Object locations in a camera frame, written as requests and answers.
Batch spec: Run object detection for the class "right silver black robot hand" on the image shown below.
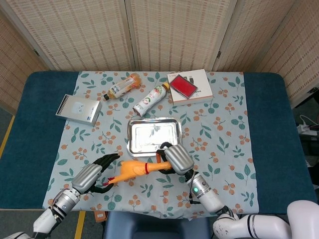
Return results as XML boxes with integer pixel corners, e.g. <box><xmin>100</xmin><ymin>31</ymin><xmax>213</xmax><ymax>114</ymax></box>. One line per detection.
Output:
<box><xmin>156</xmin><ymin>141</ymin><xmax>195</xmax><ymax>176</ymax></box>

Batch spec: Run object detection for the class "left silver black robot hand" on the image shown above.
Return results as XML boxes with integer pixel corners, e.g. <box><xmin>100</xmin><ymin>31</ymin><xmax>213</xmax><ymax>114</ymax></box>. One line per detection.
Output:
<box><xmin>71</xmin><ymin>153</ymin><xmax>121</xmax><ymax>195</ymax></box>

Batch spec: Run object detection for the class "yellow rubber chicken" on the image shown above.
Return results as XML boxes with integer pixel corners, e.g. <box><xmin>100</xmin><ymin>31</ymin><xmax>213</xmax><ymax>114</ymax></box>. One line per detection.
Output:
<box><xmin>103</xmin><ymin>159</ymin><xmax>173</xmax><ymax>187</ymax></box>

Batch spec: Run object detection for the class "metal tray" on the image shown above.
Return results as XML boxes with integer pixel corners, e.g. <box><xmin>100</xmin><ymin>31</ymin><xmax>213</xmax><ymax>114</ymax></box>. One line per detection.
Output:
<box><xmin>126</xmin><ymin>118</ymin><xmax>184</xmax><ymax>157</ymax></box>

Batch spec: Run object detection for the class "floral tablecloth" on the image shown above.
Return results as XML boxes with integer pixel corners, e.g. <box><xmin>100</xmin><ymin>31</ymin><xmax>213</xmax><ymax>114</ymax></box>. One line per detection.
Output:
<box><xmin>42</xmin><ymin>71</ymin><xmax>260</xmax><ymax>221</ymax></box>

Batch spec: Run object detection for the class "small orange box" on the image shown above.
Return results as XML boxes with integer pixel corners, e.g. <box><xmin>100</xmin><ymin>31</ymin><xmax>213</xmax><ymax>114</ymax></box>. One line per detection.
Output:
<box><xmin>94</xmin><ymin>211</ymin><xmax>108</xmax><ymax>223</ymax></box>

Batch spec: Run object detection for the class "white labelled drink bottle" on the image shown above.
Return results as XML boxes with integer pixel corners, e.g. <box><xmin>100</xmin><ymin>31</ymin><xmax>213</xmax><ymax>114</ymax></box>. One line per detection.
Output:
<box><xmin>132</xmin><ymin>83</ymin><xmax>170</xmax><ymax>118</ymax></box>

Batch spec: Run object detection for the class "silver grey carton box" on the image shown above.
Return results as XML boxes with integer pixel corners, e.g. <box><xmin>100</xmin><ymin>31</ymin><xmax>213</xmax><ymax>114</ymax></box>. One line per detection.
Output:
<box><xmin>55</xmin><ymin>94</ymin><xmax>103</xmax><ymax>126</ymax></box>

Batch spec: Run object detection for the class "blue padded seat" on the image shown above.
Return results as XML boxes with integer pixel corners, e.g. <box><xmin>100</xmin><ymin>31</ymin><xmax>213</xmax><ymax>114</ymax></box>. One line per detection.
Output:
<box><xmin>103</xmin><ymin>211</ymin><xmax>215</xmax><ymax>239</ymax></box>

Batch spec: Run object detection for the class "red flat case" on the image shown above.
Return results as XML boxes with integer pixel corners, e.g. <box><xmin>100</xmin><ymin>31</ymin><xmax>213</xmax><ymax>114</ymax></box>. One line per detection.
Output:
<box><xmin>168</xmin><ymin>74</ymin><xmax>199</xmax><ymax>100</ymax></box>

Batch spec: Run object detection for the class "blue table cover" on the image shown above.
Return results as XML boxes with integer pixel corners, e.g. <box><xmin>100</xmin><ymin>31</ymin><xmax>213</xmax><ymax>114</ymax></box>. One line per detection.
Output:
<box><xmin>0</xmin><ymin>71</ymin><xmax>319</xmax><ymax>215</ymax></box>

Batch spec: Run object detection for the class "flat white cardboard box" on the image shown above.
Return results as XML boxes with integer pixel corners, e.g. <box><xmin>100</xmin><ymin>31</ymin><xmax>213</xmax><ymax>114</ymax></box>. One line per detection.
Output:
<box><xmin>166</xmin><ymin>69</ymin><xmax>214</xmax><ymax>107</ymax></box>

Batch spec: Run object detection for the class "orange juice bottle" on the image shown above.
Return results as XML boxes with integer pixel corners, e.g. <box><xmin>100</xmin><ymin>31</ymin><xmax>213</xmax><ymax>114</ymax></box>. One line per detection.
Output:
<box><xmin>103</xmin><ymin>72</ymin><xmax>142</xmax><ymax>102</ymax></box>

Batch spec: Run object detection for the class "white power strip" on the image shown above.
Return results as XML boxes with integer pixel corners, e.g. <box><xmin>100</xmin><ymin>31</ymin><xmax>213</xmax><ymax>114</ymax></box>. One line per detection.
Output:
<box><xmin>296</xmin><ymin>124</ymin><xmax>319</xmax><ymax>136</ymax></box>

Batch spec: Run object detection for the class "woven folding screen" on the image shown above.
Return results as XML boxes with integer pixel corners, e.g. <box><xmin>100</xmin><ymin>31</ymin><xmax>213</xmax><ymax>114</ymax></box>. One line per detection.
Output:
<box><xmin>0</xmin><ymin>0</ymin><xmax>319</xmax><ymax>116</ymax></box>

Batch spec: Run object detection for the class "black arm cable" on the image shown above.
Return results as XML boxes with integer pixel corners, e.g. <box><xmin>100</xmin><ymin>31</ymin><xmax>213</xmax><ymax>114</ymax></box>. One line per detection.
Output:
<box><xmin>188</xmin><ymin>171</ymin><xmax>200</xmax><ymax>205</ymax></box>

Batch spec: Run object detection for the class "white cable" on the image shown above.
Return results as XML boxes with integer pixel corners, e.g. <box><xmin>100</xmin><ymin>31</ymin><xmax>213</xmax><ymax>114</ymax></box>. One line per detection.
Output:
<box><xmin>298</xmin><ymin>114</ymin><xmax>315</xmax><ymax>128</ymax></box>

